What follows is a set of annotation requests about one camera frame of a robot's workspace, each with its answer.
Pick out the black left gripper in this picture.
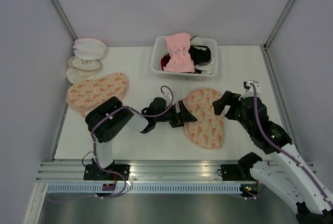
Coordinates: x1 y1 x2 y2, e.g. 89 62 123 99
155 101 197 128

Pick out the floral pink mesh laundry bag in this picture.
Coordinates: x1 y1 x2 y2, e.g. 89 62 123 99
183 88 224 149

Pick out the pink bra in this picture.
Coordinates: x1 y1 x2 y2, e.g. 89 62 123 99
164 32 195 73

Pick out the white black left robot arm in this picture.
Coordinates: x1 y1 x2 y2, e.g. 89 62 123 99
84 96 197 181

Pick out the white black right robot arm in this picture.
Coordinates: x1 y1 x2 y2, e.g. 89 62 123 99
212 91 332 223

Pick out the white bra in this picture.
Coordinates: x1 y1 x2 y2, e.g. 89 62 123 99
194 58 214 74

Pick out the red bra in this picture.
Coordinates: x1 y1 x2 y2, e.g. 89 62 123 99
160 54 171 71

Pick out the black bra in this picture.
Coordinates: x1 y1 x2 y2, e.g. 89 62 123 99
188 45 211 65

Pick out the white pink bra wash bag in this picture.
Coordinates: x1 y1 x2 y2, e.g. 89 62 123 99
73 38 107 60

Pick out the white plastic basket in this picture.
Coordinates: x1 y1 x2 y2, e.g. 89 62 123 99
150 35 219 81

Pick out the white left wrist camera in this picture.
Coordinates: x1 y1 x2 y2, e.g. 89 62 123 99
170 91 177 103

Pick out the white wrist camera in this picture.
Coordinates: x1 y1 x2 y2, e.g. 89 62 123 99
241 80 261 99
170 91 177 103

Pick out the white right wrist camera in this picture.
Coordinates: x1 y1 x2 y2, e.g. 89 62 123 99
241 80 261 99

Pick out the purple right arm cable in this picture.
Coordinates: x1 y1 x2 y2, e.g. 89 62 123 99
249 82 333 209

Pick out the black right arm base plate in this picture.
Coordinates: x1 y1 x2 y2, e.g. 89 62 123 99
220 164 256 182

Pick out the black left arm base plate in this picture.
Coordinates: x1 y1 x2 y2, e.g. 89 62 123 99
83 164 130 181

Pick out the aluminium rail frame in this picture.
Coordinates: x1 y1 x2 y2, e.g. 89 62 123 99
36 160 317 183

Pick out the slotted white cable duct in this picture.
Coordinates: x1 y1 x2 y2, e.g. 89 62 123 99
47 183 242 194

